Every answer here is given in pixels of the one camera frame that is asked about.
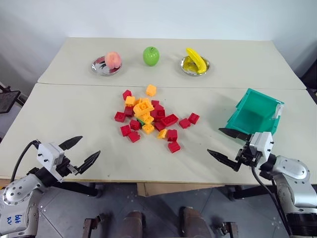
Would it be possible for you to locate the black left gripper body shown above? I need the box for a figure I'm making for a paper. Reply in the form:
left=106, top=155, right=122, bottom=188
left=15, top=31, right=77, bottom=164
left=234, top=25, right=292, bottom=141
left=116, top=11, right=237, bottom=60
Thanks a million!
left=57, top=156, right=78, bottom=178

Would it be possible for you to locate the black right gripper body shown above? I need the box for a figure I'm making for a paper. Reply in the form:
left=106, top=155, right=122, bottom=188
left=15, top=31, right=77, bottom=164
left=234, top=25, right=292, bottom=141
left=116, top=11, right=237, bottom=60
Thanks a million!
left=235, top=135, right=263, bottom=168

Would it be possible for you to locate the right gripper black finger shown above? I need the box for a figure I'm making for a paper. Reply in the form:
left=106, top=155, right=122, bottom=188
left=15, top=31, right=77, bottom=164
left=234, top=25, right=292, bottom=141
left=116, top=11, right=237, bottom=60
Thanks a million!
left=207, top=149, right=241, bottom=172
left=218, top=127, right=249, bottom=142

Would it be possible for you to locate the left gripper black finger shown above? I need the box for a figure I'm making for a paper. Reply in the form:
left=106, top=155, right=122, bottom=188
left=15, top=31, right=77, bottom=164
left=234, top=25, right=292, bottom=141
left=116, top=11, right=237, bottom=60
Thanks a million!
left=75, top=150, right=102, bottom=176
left=59, top=135, right=83, bottom=151

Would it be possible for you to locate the teal plastic bin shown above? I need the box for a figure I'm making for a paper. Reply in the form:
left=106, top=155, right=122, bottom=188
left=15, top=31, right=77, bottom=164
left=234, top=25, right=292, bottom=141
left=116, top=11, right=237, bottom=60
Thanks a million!
left=226, top=87, right=285, bottom=147

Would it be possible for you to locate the brown cardboard panel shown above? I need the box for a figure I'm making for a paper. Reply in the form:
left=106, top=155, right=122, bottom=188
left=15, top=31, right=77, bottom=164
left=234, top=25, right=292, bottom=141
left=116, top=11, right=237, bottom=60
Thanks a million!
left=137, top=182, right=225, bottom=198

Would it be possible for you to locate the dark red building block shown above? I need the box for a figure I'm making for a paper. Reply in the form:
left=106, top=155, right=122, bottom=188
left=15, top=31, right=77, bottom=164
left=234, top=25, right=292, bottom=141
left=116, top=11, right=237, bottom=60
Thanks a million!
left=123, top=106, right=136, bottom=118

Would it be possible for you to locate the red plastic toy brick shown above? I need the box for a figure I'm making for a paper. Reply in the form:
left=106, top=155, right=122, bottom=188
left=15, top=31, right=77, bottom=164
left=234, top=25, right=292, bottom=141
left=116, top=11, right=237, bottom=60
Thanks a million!
left=160, top=114, right=179, bottom=128

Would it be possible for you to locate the dark brown rounded shape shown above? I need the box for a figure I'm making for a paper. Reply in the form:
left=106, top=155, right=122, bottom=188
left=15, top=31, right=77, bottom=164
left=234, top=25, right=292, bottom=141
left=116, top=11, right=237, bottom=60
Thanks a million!
left=122, top=210, right=146, bottom=238
left=179, top=206, right=214, bottom=238

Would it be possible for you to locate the white handwritten label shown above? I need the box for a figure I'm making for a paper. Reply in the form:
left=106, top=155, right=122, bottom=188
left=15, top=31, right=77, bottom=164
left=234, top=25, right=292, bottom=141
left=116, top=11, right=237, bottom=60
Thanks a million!
left=0, top=197, right=31, bottom=234

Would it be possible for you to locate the yellow plastic toy brick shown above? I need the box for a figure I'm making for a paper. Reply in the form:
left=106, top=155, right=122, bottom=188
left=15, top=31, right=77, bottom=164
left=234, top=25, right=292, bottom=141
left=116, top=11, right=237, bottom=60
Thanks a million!
left=133, top=101, right=155, bottom=118

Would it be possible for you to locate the black mesh stand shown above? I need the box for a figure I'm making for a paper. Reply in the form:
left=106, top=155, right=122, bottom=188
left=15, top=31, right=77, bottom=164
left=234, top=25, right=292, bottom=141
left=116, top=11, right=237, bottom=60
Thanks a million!
left=0, top=85, right=28, bottom=115

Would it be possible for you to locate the silver round plate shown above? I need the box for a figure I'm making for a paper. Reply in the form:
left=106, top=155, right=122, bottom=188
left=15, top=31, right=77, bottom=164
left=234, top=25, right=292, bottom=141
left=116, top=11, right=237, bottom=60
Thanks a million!
left=178, top=55, right=211, bottom=77
left=90, top=56, right=123, bottom=76

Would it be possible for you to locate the yellow toy banana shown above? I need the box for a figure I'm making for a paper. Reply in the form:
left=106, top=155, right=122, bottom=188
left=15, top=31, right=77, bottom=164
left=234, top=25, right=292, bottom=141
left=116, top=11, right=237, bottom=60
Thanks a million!
left=185, top=47, right=208, bottom=74

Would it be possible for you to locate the pink toy peach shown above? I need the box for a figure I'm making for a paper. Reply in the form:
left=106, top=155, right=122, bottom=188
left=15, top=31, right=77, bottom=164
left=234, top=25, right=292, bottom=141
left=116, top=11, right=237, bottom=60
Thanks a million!
left=104, top=51, right=122, bottom=69

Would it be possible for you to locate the black equipment beside table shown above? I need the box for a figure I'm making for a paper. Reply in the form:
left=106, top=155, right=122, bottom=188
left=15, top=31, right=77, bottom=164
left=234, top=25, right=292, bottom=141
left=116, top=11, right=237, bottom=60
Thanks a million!
left=300, top=53, right=317, bottom=100

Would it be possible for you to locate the green toy apple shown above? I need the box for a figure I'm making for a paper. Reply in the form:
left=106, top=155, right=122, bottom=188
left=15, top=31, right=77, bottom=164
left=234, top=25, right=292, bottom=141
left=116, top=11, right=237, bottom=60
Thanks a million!
left=142, top=46, right=160, bottom=67

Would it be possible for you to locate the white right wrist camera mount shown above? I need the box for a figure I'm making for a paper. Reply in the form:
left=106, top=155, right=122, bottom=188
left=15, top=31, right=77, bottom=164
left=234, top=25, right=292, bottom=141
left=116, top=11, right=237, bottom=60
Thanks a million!
left=248, top=131, right=274, bottom=162

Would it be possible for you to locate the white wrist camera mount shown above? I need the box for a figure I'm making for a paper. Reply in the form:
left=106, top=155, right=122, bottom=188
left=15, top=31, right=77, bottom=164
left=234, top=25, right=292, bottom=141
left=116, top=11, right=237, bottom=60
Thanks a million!
left=248, top=131, right=274, bottom=162
left=37, top=142, right=66, bottom=183

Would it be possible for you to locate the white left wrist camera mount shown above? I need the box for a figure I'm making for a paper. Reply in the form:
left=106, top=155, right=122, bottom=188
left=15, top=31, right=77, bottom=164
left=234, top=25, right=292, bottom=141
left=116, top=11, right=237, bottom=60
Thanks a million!
left=37, top=142, right=66, bottom=183

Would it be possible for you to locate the black table leg frame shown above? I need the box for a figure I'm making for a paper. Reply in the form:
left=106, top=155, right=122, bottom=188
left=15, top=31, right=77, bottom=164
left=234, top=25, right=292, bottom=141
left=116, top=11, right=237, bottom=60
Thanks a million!
left=61, top=182, right=104, bottom=199
left=227, top=184, right=281, bottom=201

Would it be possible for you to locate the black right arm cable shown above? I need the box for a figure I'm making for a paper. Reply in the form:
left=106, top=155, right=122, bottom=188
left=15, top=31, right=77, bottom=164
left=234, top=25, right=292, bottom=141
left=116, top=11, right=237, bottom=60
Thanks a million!
left=251, top=165, right=291, bottom=233

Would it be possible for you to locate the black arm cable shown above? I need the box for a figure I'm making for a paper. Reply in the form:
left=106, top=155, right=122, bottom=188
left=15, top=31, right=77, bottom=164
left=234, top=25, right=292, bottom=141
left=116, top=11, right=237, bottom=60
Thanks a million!
left=10, top=139, right=42, bottom=182
left=251, top=165, right=291, bottom=233

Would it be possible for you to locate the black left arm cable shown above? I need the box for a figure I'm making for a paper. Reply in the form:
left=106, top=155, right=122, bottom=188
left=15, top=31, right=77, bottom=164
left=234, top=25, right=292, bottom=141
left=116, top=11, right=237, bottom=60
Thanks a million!
left=10, top=139, right=42, bottom=182

